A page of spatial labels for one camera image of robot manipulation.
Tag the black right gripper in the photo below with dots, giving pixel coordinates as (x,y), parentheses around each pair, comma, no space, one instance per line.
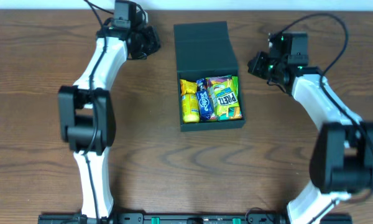
(258,64)

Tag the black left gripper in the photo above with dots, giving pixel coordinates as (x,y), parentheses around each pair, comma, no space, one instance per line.
(152,40)

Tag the green Pretz snack packet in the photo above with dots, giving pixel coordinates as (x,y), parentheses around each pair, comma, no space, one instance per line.
(227,98)

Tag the small yellow candy wrapper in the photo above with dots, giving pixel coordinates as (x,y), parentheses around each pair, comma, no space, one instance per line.
(188,87)

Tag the blue Dairy Milk chocolate bar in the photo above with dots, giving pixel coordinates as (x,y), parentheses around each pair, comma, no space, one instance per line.
(201,84)

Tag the yellow candy tube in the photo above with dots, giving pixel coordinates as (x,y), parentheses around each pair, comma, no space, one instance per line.
(190,109)

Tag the blue Eclipse mints tin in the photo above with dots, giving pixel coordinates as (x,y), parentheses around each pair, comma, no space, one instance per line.
(205,106)

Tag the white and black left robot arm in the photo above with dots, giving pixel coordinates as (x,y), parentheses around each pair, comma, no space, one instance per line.
(87,121)

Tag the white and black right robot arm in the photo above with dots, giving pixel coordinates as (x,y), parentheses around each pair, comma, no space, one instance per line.
(342,161)

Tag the black open gift box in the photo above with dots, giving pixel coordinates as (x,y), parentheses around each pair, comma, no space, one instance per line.
(204,50)

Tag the Haribo gummy worms bag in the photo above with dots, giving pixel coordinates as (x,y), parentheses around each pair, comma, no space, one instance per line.
(213,102)

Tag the black mounting rail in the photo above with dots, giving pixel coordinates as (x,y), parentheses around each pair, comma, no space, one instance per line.
(139,218)

